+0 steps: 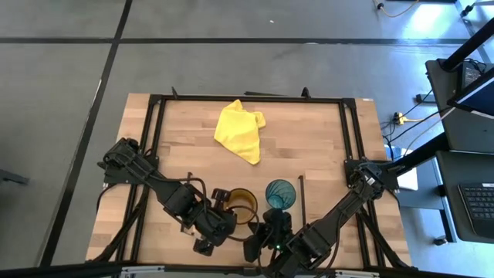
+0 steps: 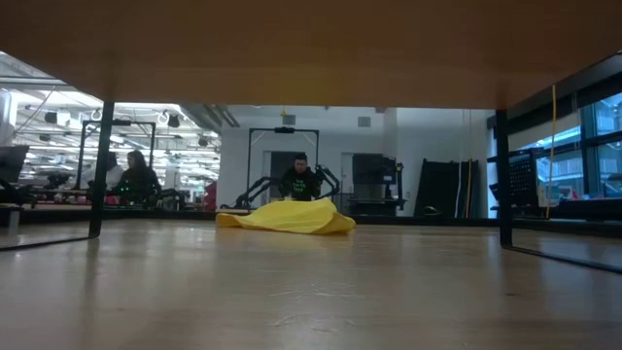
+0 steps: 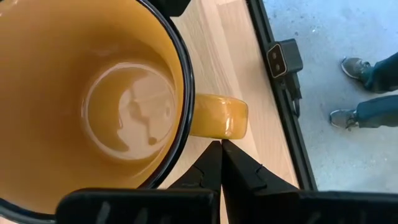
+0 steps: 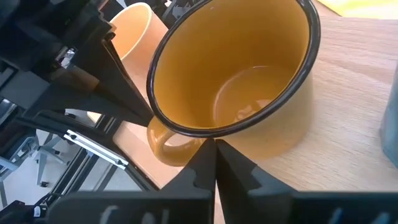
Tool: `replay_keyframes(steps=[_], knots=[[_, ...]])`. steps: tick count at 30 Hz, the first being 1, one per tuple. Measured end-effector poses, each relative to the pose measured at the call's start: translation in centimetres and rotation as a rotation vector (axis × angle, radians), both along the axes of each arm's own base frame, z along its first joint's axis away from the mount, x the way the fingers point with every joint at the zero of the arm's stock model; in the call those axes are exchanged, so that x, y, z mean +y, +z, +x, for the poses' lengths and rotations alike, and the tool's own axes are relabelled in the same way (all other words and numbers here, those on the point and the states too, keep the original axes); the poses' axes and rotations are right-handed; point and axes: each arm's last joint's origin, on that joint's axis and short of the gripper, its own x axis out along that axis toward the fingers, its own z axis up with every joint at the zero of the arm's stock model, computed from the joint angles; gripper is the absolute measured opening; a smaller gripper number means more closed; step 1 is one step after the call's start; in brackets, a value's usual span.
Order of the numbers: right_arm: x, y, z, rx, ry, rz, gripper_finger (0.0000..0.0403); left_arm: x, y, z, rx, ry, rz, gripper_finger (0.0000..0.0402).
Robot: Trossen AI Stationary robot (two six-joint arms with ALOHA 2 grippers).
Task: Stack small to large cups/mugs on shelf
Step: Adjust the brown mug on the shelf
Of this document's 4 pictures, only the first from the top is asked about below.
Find amber yellow mug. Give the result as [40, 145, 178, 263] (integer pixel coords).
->
[225, 188, 259, 226]

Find yellow cloth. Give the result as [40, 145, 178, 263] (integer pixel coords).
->
[213, 99, 267, 166]

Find black keyboard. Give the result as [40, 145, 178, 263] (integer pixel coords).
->
[457, 181, 494, 239]

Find black overhead rig beam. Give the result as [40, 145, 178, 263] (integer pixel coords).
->
[0, 261, 494, 278]

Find black diagonal stand beam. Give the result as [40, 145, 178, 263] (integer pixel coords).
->
[385, 132, 451, 179]
[441, 18, 494, 73]

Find yellow floor cable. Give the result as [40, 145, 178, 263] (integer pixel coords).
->
[372, 0, 421, 19]

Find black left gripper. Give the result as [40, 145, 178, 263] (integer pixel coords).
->
[188, 188, 238, 256]

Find black table frame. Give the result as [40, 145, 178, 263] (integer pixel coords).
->
[115, 86, 410, 271]

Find black looping gripper cable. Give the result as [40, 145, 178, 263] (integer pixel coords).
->
[227, 204, 262, 243]

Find black laptop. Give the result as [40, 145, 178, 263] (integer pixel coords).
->
[446, 62, 494, 117]

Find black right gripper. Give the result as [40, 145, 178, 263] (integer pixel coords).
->
[242, 208, 295, 267]

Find dark grey desk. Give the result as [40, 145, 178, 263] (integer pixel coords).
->
[435, 149, 494, 245]
[425, 57, 494, 155]

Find teal ribbed glass cup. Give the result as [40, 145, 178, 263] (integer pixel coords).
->
[265, 178, 297, 212]

